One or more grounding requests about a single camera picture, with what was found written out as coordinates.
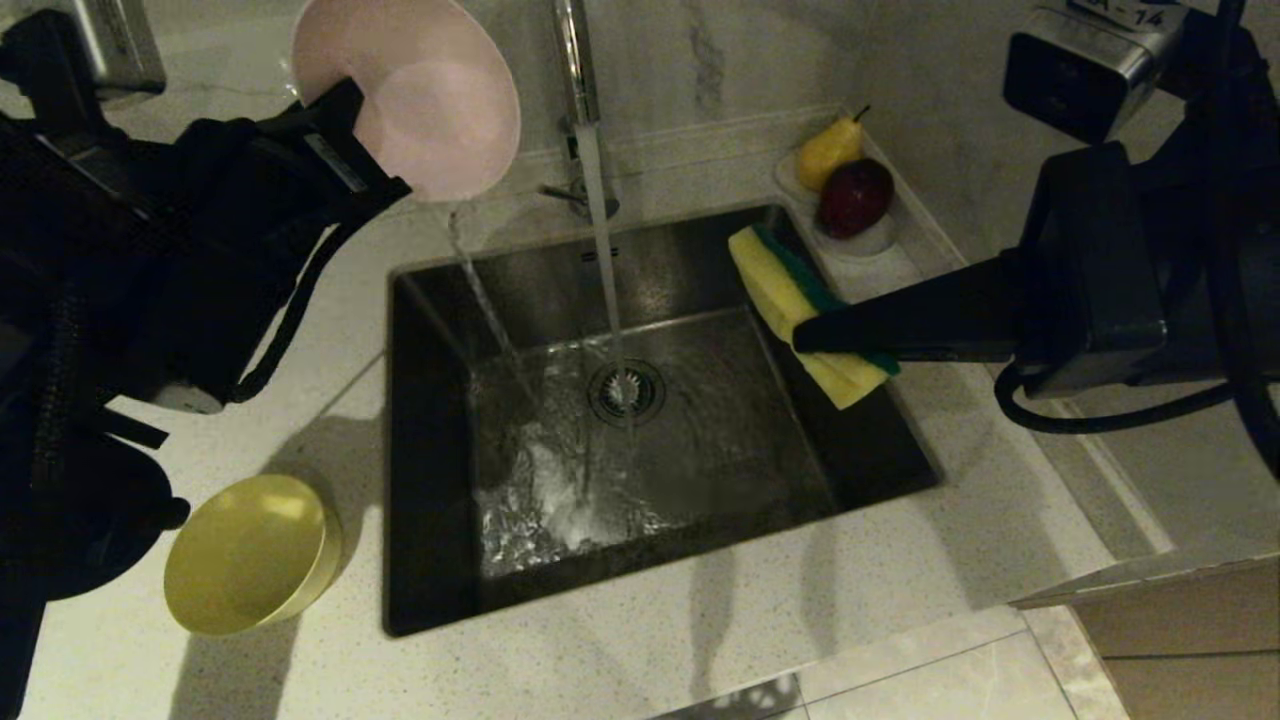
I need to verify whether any pink plastic bowl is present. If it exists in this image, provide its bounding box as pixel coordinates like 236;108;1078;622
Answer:
290;0;523;205

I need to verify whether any green and yellow sponge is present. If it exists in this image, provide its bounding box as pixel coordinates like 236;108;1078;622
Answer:
728;225;902;412

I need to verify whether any chrome faucet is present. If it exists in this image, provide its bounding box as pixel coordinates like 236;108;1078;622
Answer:
538;0;622;225

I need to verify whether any yellow plastic bowl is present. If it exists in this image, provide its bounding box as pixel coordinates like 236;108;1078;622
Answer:
164;474;343;637

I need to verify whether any stainless steel sink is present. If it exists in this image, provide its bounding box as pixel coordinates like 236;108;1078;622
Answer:
383;203;944;638

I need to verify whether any round metal sink drain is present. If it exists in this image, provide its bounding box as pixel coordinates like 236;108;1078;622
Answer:
587;358;667;429

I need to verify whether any small white dish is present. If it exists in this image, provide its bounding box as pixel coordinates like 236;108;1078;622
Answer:
773;150;898;262

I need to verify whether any dark red apple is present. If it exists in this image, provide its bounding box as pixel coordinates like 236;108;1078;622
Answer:
814;158;894;241

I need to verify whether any yellow pear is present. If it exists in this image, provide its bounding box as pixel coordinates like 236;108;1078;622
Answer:
795;105;870;193

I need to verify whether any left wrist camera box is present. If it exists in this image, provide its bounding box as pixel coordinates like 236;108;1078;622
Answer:
55;0;168;101

